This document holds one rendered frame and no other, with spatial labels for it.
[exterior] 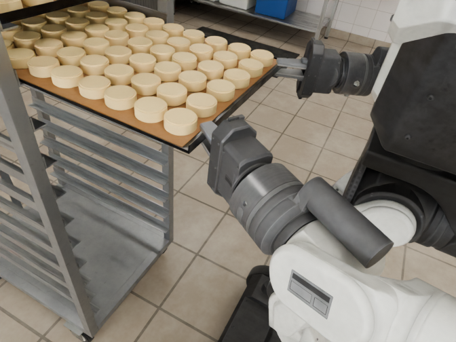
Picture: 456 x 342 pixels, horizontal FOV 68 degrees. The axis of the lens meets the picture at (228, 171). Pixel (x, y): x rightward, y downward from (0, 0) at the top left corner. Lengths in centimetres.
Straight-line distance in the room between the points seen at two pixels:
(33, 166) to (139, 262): 79
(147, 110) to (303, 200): 28
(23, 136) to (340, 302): 59
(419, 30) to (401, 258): 161
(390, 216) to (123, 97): 45
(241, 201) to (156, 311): 114
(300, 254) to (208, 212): 149
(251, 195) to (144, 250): 112
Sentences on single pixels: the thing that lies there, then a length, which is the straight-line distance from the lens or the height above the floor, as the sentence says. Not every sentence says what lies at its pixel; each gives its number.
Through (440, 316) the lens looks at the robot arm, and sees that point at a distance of 32.
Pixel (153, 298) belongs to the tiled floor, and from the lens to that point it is 152.
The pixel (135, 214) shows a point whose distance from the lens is 148.
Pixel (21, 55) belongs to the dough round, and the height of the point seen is 106.
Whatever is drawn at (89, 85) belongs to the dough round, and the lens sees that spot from 59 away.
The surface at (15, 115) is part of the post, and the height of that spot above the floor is 99.
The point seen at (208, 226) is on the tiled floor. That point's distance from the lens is 173.
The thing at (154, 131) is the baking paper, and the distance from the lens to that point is 51.
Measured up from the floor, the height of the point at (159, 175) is 51.
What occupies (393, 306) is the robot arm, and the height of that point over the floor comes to 110.
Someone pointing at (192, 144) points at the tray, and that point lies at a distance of 47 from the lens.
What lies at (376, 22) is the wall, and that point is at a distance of 456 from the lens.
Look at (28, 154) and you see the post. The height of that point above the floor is 91.
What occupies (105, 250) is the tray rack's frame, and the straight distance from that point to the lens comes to 149.
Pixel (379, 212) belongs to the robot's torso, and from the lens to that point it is 57.
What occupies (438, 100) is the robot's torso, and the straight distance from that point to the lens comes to 45.
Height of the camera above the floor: 133
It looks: 41 degrees down
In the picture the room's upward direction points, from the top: 8 degrees clockwise
